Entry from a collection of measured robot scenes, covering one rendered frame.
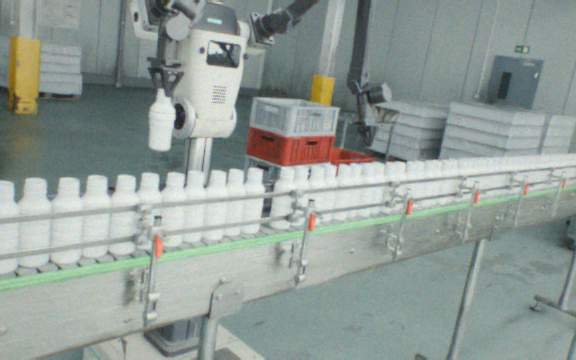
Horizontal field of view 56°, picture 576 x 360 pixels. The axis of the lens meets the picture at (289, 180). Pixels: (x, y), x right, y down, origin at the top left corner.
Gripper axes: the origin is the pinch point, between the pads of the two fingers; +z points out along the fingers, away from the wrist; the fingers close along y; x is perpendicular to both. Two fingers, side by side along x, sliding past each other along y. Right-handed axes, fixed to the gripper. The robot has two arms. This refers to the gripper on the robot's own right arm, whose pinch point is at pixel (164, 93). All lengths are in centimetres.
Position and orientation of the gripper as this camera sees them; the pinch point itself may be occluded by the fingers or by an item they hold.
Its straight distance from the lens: 152.8
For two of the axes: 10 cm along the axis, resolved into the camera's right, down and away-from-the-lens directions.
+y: 7.0, 2.5, -6.8
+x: 7.1, -0.7, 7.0
